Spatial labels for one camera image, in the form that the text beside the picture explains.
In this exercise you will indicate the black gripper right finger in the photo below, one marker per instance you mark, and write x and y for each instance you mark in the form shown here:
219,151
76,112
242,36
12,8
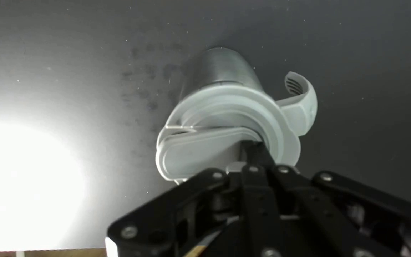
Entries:
326,216

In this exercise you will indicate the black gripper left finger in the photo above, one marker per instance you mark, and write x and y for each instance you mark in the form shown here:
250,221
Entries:
195,213

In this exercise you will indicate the silver metal jug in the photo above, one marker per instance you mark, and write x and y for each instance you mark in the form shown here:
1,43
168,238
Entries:
222,106

